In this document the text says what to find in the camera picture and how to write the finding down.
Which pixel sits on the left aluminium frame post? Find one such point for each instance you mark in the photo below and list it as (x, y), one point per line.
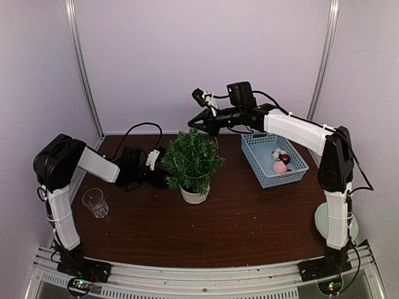
(84, 78)

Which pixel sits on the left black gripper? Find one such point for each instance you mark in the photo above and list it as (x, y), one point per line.
(157, 180)

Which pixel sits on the red bauble ornament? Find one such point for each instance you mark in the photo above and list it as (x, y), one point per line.
(285, 158)

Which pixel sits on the pale green floral plate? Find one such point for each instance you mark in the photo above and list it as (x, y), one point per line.
(321, 222)

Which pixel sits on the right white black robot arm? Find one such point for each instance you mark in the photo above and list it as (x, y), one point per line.
(335, 174)

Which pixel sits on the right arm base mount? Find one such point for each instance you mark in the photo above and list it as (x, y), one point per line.
(327, 276)

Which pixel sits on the right aluminium frame post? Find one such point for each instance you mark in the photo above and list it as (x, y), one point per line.
(329, 40)

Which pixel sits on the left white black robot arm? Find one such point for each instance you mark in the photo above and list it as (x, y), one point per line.
(55, 165)

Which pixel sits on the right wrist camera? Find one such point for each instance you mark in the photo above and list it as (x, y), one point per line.
(207, 100)

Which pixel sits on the blue plastic basket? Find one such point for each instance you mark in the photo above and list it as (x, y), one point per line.
(273, 159)

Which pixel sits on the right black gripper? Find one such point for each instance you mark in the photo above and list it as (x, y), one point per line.
(209, 126)

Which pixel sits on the small green christmas tree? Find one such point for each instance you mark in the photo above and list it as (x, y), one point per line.
(192, 160)

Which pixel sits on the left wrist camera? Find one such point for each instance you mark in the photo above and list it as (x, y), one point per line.
(152, 158)

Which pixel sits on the white fluffy ornament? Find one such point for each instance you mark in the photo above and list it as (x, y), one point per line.
(276, 153)

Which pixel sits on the white tree pot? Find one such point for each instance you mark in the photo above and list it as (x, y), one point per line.
(194, 198)

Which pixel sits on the clear drinking glass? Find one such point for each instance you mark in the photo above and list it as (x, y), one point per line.
(94, 200)

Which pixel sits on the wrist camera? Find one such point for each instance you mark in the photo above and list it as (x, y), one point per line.
(152, 158)
(207, 100)

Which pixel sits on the aluminium frame post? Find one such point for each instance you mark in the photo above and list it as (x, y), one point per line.
(329, 40)
(84, 78)

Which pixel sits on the pink pompom ornament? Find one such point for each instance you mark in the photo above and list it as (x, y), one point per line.
(279, 167)

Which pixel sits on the front aluminium rail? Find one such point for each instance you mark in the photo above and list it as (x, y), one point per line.
(279, 280)

